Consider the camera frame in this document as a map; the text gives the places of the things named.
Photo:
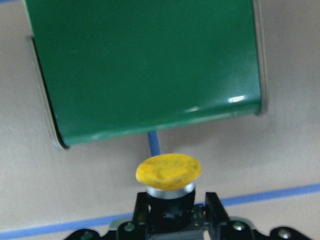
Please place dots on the green conveyor belt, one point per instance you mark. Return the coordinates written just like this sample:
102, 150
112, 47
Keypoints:
113, 68

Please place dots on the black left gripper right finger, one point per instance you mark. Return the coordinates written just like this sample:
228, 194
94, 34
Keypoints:
216, 215

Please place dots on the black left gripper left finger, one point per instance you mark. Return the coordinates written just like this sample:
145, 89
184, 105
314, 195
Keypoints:
141, 216

